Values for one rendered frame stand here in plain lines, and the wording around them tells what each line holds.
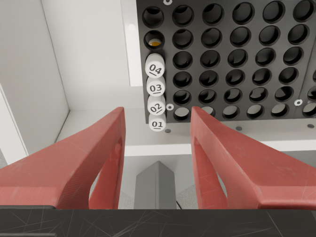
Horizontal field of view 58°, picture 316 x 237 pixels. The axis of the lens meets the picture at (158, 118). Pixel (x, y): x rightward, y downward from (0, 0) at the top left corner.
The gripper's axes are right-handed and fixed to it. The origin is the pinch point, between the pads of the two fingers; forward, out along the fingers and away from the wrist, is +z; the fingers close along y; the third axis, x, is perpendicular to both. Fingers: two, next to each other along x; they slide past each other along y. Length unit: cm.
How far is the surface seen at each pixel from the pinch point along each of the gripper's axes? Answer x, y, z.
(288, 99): 3.2, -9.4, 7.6
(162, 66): 0.1, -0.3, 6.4
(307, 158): 24.1, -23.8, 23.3
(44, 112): 5.2, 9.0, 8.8
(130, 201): 126, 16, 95
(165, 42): -1.0, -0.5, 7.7
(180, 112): 7.9, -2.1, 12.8
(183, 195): 122, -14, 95
